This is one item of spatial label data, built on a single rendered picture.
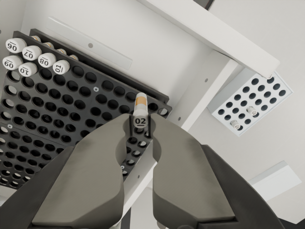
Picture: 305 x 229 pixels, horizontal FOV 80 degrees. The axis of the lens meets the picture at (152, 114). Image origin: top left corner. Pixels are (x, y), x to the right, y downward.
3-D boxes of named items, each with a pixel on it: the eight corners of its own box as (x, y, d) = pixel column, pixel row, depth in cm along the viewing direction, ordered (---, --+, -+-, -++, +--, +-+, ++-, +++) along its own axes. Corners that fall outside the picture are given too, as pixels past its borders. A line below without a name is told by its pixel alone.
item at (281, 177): (283, 160, 46) (288, 165, 44) (297, 177, 49) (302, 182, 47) (239, 186, 49) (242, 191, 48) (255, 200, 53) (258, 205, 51)
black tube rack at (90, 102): (46, 27, 23) (13, 31, 17) (166, 89, 27) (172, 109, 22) (13, 151, 32) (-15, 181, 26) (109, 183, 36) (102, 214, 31)
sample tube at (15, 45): (33, 32, 20) (6, 36, 16) (45, 37, 21) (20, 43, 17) (31, 42, 21) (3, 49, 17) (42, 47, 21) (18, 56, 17)
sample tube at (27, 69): (42, 53, 21) (19, 62, 17) (53, 58, 22) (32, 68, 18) (40, 62, 22) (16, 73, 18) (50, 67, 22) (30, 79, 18)
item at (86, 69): (17, 30, 18) (13, 31, 17) (171, 107, 22) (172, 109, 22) (14, 48, 18) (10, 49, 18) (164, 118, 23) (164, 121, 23)
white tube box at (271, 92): (256, 57, 33) (268, 62, 30) (280, 85, 36) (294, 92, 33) (205, 105, 37) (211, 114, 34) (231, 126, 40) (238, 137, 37)
